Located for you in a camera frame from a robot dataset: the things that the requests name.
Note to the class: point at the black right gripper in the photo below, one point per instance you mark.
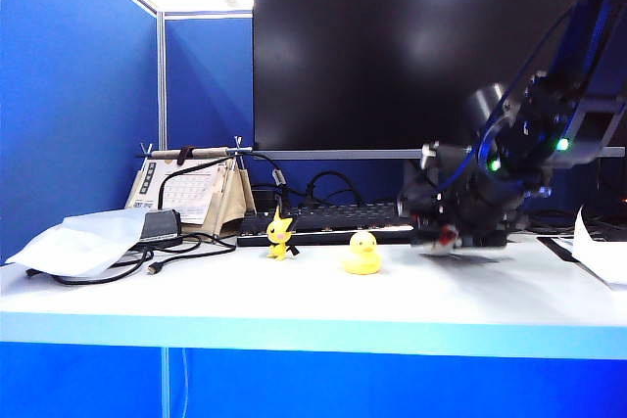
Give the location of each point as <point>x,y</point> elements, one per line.
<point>470,198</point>

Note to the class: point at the large black computer monitor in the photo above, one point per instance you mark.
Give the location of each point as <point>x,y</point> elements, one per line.
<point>372,51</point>

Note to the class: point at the yellow pointy-eared mouse figure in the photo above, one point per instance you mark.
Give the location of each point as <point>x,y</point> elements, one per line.
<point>278,241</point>

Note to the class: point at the black mechanical keyboard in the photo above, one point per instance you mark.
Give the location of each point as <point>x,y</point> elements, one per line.
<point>323,224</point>

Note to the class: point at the white and red doll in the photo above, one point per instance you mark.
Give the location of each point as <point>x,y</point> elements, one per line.
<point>445,238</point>

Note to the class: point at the black grey adapter hub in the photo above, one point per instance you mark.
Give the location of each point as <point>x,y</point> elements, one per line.
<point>159,227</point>

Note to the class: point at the white desk calendar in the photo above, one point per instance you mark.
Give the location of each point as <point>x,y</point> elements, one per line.
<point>188,195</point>

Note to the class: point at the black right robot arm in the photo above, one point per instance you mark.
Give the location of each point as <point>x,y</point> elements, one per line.
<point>553,109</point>

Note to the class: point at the black flat pad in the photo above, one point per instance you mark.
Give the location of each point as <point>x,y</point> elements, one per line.
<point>556,246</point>

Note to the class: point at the beige fabric hanging organizer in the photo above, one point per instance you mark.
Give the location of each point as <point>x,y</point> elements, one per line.
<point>235,202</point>

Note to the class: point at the wooden rod with metal clips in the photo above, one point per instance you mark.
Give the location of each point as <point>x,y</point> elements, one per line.
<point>206,151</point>

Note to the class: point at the yellow rubber duck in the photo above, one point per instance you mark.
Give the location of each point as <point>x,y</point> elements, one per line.
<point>362,256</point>

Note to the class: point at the white plastic bag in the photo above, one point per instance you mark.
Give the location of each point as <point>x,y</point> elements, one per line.
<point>78,242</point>

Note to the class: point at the white paper sheet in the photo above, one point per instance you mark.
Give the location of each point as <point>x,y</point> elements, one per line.
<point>600,251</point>

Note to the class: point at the silver partition post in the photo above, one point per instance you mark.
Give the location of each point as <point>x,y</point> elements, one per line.
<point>161,80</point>

